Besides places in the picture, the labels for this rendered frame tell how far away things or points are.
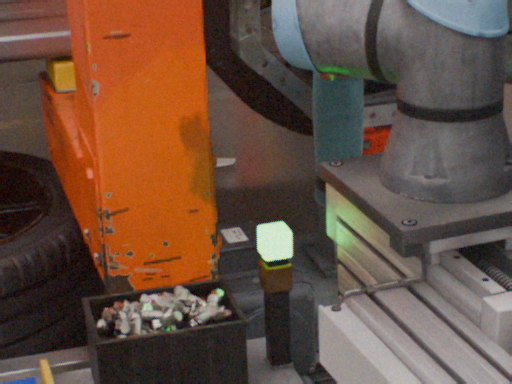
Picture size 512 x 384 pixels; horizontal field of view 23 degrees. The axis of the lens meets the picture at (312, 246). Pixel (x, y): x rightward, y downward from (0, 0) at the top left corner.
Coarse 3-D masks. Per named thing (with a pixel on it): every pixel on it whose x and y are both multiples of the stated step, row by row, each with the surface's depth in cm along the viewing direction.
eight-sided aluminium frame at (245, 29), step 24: (240, 0) 213; (240, 24) 215; (240, 48) 217; (264, 48) 218; (264, 72) 220; (288, 72) 221; (288, 96) 223; (312, 96) 225; (384, 96) 234; (312, 120) 228; (384, 120) 231
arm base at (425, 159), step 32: (416, 128) 134; (448, 128) 132; (480, 128) 133; (384, 160) 138; (416, 160) 134; (448, 160) 133; (480, 160) 133; (416, 192) 135; (448, 192) 133; (480, 192) 134
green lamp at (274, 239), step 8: (264, 224) 170; (272, 224) 170; (280, 224) 170; (264, 232) 167; (272, 232) 167; (280, 232) 167; (288, 232) 168; (264, 240) 167; (272, 240) 167; (280, 240) 168; (288, 240) 168; (264, 248) 168; (272, 248) 168; (280, 248) 168; (288, 248) 168; (264, 256) 168; (272, 256) 168; (280, 256) 168; (288, 256) 169
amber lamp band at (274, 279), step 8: (264, 264) 170; (288, 264) 170; (264, 272) 169; (272, 272) 169; (280, 272) 169; (288, 272) 170; (264, 280) 170; (272, 280) 170; (280, 280) 170; (288, 280) 170; (264, 288) 171; (272, 288) 170; (280, 288) 170; (288, 288) 171
